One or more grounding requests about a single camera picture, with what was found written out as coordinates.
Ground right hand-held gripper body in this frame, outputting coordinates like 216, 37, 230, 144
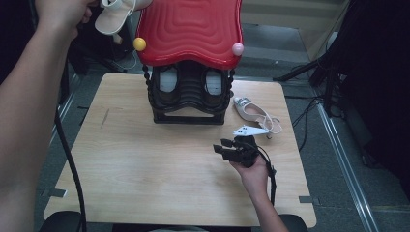
224, 125, 271, 169

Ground black leather shoe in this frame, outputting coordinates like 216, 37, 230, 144
201, 67, 227, 105
154, 65, 180, 105

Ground red-topped black shoe rack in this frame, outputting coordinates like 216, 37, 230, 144
132, 0, 246, 126

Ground beige slingback heeled shoe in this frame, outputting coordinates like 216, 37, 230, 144
233, 96, 283, 140
94, 0, 153, 45

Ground person's right hand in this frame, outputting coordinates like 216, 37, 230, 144
229, 156, 271, 201

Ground person's left hand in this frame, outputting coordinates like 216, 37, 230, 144
34, 0, 100, 37

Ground grey tape strip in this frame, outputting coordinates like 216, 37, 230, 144
41, 188, 68, 198
298, 195, 322, 206

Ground black tripod stand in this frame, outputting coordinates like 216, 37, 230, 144
272, 54, 344, 118

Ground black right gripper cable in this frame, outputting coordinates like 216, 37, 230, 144
256, 145, 278, 206

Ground black floor cables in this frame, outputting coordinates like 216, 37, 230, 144
290, 96, 325, 153

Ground metal floor rail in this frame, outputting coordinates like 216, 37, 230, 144
47, 73, 81, 146
313, 100, 381, 232

